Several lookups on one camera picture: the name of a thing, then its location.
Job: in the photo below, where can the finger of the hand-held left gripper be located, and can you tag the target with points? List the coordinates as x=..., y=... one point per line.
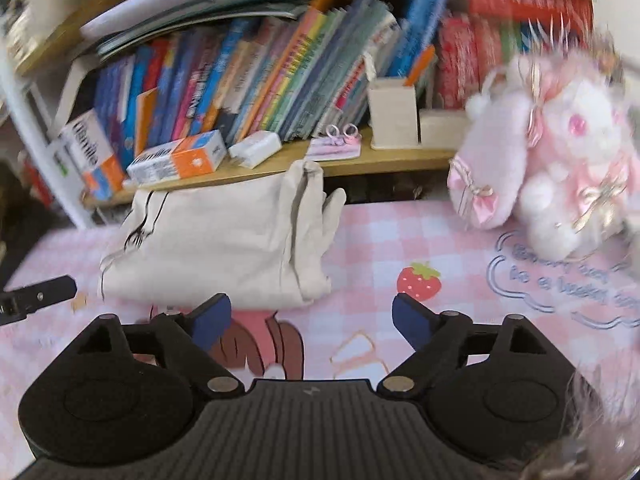
x=37, y=297

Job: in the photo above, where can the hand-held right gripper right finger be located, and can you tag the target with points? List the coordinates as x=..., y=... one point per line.
x=411, y=321

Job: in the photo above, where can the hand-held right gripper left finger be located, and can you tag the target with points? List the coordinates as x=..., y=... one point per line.
x=212, y=320

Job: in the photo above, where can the pink checked desk mat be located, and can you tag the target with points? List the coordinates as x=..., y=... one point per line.
x=400, y=240

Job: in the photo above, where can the tall white orange box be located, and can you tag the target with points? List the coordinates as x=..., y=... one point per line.
x=92, y=155

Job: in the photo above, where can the wooden bookshelf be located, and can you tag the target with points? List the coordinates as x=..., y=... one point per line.
x=390, y=162

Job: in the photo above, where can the long white orange box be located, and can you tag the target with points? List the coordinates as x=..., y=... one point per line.
x=177, y=157

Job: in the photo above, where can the white pole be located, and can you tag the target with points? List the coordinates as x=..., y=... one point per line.
x=30, y=130

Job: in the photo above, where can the white charger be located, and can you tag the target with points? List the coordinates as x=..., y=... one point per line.
x=256, y=149

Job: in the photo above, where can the small wooden box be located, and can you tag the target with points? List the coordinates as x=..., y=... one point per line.
x=444, y=130

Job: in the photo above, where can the wooden pen holder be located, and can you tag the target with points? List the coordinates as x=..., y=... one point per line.
x=393, y=117

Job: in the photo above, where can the pink white plush toy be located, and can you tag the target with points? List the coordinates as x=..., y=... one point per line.
x=560, y=160

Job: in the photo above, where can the pale pink fluffy cloth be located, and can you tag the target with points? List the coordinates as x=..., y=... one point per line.
x=610, y=420

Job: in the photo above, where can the row of colourful books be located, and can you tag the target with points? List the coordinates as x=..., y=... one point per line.
x=280, y=75

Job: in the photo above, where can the orange pen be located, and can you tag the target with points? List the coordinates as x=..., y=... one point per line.
x=419, y=66

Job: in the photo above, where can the stack of flat notebooks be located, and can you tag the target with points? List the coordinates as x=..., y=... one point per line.
x=190, y=5

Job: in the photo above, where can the red thick book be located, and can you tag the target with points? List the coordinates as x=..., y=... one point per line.
x=530, y=5

